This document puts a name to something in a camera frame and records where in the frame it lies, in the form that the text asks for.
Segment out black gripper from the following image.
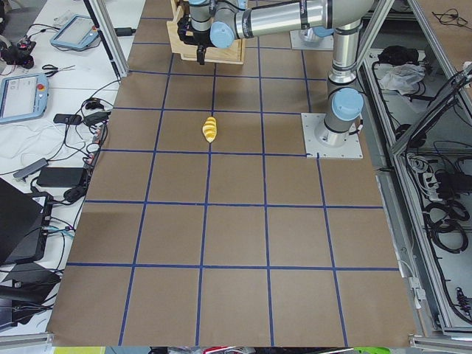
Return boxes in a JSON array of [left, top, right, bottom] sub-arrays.
[[177, 14, 212, 65]]

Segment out wooden drawer cabinet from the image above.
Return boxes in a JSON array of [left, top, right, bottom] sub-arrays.
[[167, 1, 247, 65]]

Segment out yellow croissant toy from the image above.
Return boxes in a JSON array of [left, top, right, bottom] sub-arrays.
[[202, 117, 218, 144]]

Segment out teach pendant far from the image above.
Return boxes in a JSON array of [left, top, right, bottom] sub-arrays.
[[49, 15, 99, 52]]

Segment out teach pendant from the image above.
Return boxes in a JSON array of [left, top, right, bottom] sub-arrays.
[[49, 15, 99, 52], [1, 73, 49, 124]]

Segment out black small device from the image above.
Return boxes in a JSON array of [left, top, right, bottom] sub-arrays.
[[53, 114, 83, 125]]

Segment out brown paper mat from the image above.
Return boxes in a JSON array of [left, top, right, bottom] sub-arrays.
[[48, 1, 416, 347]]

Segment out black power adapter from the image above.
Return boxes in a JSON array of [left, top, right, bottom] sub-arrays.
[[37, 167, 85, 187]]

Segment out teach pendant near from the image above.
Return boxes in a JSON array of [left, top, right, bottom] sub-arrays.
[[1, 73, 49, 124]]

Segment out black laptop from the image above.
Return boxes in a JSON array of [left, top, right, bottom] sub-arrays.
[[1, 180, 52, 265]]

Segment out aluminium frame post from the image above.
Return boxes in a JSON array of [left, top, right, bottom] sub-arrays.
[[83, 0, 129, 80]]

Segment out black handled scissors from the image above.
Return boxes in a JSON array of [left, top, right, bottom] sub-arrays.
[[41, 64, 75, 77]]

